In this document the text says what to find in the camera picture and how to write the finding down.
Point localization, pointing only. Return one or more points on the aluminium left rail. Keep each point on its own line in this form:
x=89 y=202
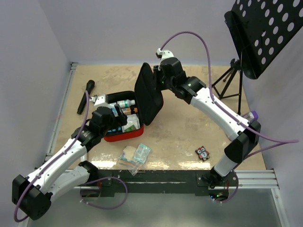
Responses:
x=58 y=120

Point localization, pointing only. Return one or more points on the black microphone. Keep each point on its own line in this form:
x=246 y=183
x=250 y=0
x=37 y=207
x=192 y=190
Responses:
x=89 y=87

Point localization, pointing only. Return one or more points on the purple box device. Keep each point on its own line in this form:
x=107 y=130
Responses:
x=250 y=116

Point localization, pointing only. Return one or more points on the green wind oil box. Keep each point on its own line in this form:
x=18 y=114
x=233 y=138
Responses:
x=131 y=128

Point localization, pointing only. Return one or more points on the white gauze pad packet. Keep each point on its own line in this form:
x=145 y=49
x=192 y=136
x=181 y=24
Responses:
x=133 y=120

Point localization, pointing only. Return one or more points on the black music stand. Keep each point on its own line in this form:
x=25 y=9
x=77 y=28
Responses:
x=268 y=38

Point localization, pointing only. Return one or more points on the black handled scissors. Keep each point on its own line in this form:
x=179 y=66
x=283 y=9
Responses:
x=116 y=130

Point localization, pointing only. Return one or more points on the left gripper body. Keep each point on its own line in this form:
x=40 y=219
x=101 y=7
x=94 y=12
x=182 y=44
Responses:
x=114 y=122

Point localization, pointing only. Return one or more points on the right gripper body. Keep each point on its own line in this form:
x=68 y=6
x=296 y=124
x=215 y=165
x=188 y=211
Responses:
x=160 y=82

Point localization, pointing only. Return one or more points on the red medicine kit case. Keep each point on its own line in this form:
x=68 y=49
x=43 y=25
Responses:
x=148 y=100

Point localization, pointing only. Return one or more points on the amber bottle orange cap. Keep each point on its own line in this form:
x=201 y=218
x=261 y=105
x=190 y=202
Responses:
x=130 y=110

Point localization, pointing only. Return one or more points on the aluminium rail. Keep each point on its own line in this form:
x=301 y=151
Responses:
x=260 y=179
x=58 y=120

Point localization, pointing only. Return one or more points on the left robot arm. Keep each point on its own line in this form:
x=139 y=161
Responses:
x=34 y=194

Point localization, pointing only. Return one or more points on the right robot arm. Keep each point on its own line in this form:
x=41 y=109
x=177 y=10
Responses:
x=242 y=133

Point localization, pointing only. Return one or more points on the aluminium front rail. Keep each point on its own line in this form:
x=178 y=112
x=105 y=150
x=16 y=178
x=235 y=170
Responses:
x=260 y=179

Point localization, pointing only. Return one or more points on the bag with beige gloves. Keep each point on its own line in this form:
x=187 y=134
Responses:
x=127 y=161

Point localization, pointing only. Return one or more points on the blue mask package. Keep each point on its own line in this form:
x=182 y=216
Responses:
x=115 y=112

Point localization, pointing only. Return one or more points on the brown owl toy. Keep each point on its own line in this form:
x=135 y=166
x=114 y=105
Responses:
x=202 y=153

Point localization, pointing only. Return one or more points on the white medicine bottle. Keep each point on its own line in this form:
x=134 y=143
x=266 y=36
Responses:
x=126 y=103

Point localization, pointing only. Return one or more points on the bandage plasters bag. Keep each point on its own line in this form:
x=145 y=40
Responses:
x=141 y=153

